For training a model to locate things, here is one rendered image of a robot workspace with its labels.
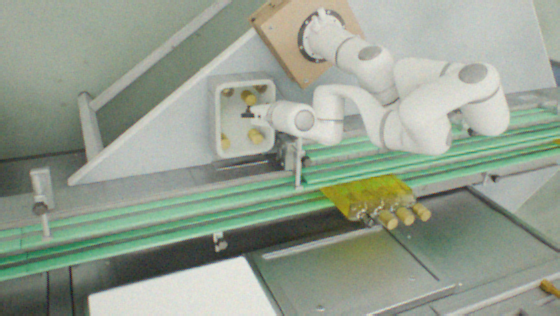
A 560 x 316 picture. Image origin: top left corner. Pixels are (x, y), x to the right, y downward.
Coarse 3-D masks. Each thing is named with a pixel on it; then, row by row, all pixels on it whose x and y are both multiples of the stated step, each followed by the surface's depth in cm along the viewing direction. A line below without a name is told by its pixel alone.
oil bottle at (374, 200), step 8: (352, 184) 147; (360, 184) 148; (360, 192) 143; (368, 192) 144; (376, 192) 144; (368, 200) 140; (376, 200) 140; (368, 208) 140; (376, 208) 139; (376, 216) 141
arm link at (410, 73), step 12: (408, 60) 109; (420, 60) 107; (432, 60) 106; (396, 72) 109; (408, 72) 107; (420, 72) 105; (432, 72) 103; (396, 84) 111; (408, 84) 107; (420, 84) 105; (396, 108) 118
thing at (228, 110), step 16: (256, 80) 135; (240, 96) 142; (256, 96) 145; (272, 96) 139; (224, 112) 142; (240, 112) 144; (224, 128) 144; (240, 128) 146; (256, 128) 149; (272, 128) 143; (240, 144) 145; (256, 144) 146; (272, 144) 145
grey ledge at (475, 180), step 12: (552, 156) 205; (504, 168) 193; (516, 168) 197; (528, 168) 201; (540, 168) 203; (456, 180) 183; (468, 180) 186; (480, 180) 190; (420, 192) 177; (432, 192) 180
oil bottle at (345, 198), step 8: (344, 184) 147; (328, 192) 148; (336, 192) 143; (344, 192) 142; (352, 192) 143; (336, 200) 144; (344, 200) 140; (352, 200) 138; (360, 200) 139; (344, 208) 140; (352, 208) 137; (360, 208) 137; (352, 216) 137
